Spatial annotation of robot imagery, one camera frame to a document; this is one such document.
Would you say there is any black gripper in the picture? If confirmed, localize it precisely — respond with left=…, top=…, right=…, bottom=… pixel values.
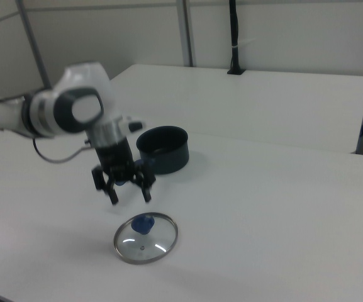
left=91, top=138, right=157, bottom=206

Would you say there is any glass lid with blue knob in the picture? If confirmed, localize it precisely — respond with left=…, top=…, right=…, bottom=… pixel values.
left=113, top=211, right=179, bottom=265

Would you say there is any black pole with base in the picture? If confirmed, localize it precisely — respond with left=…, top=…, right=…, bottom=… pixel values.
left=226, top=0, right=247, bottom=76

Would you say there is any dark saucepan with blue handle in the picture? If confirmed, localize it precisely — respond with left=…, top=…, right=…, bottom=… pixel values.
left=114, top=125, right=190, bottom=187

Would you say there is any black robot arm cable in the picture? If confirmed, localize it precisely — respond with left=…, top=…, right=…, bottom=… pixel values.
left=31, top=137, right=91, bottom=164

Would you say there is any grey slanted metal frame post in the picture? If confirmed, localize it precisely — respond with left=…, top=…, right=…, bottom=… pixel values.
left=15, top=0, right=52, bottom=89

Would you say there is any white cable tie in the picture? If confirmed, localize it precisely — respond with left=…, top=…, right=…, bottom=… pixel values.
left=232, top=37, right=257, bottom=50

